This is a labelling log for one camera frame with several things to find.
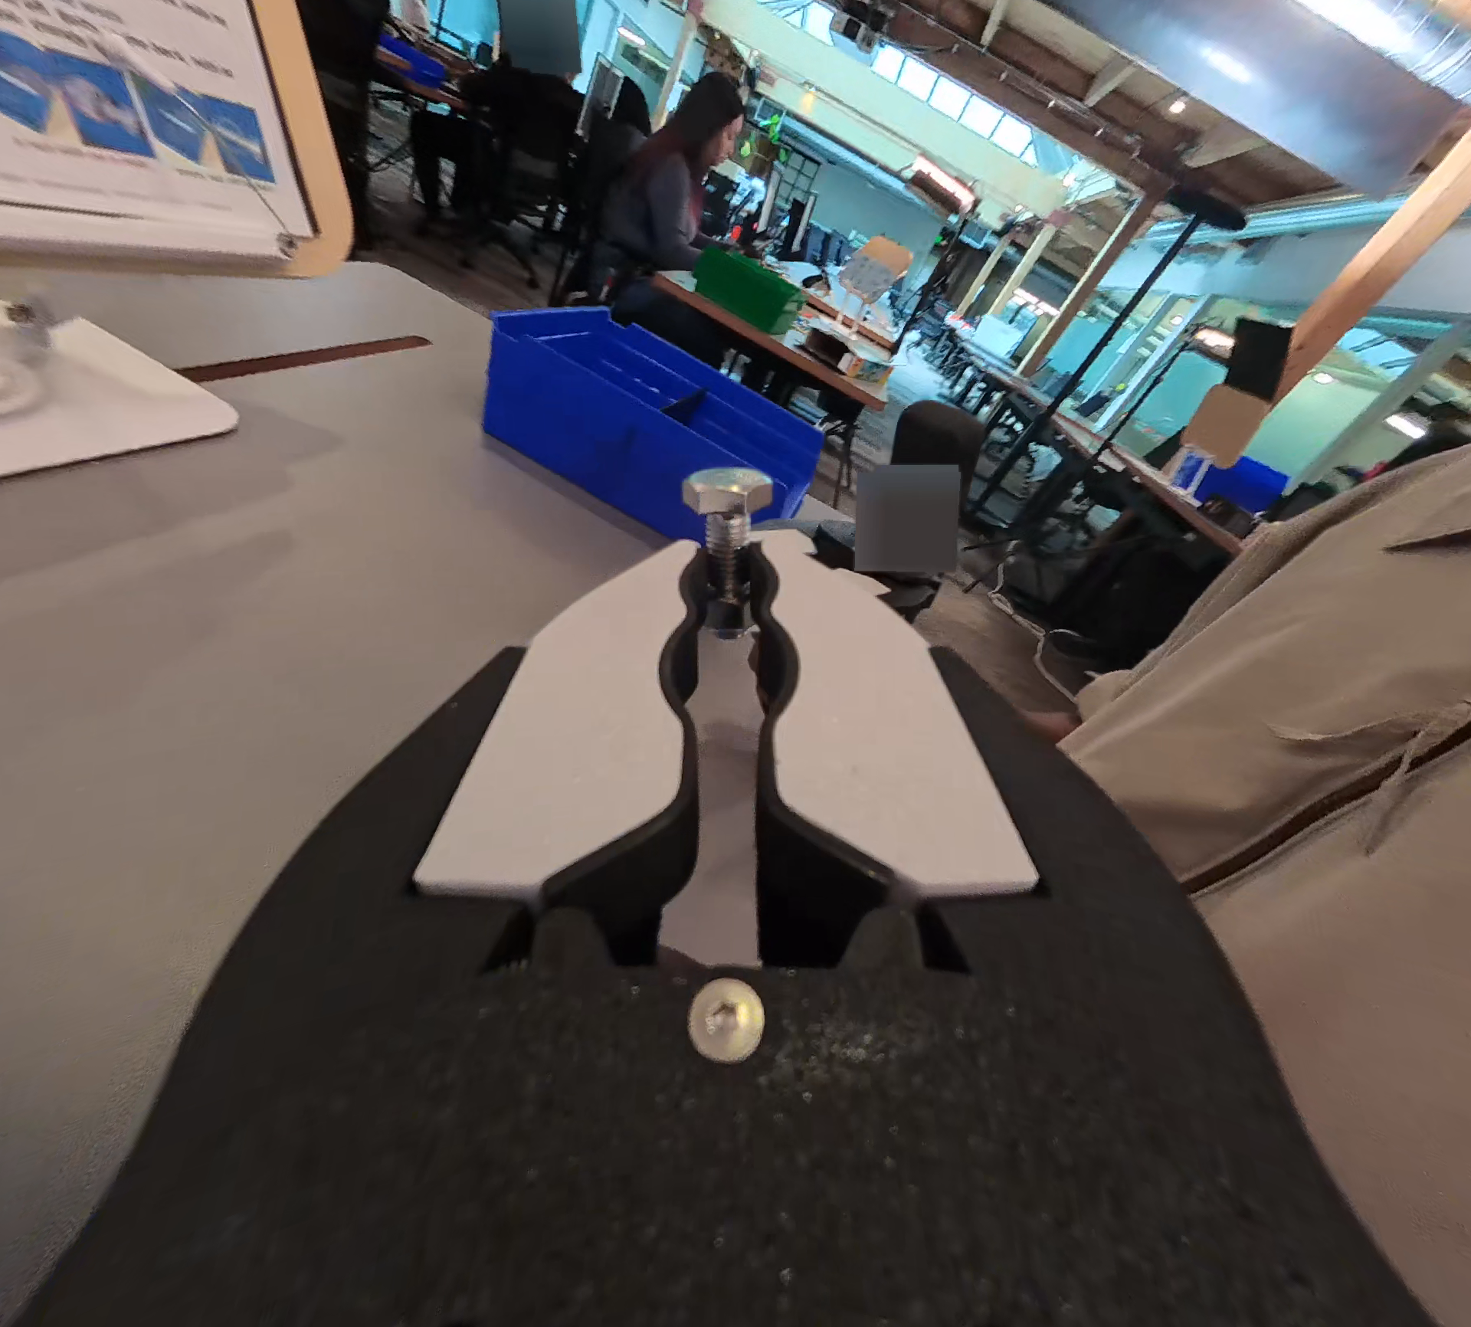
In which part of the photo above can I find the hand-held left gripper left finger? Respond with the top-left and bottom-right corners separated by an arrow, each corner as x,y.
413,541 -> 703,967

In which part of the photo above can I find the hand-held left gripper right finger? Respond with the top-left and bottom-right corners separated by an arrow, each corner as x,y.
752,532 -> 1041,967

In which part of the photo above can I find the silver hex bolt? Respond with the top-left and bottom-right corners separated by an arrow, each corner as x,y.
680,467 -> 762,642

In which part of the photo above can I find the blue divided plastic bin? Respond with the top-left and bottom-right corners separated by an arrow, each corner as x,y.
482,306 -> 827,538

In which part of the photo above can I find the wooden top work table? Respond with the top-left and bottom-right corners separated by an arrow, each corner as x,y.
1044,408 -> 1248,559
652,270 -> 891,415

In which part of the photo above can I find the tan board on stand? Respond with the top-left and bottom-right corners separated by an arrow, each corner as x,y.
831,238 -> 914,340

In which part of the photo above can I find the green plastic bin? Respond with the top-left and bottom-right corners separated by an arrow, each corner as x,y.
692,247 -> 805,334

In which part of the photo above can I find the black pole stand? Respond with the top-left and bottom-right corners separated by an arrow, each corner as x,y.
965,187 -> 1248,547

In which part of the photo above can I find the black office chair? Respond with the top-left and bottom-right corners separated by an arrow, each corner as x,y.
269,0 -> 398,238

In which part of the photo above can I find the instruction board on white stand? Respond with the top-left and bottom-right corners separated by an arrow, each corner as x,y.
0,0 -> 355,478

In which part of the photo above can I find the printed instruction sheet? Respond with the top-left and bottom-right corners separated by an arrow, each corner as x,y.
0,0 -> 313,242

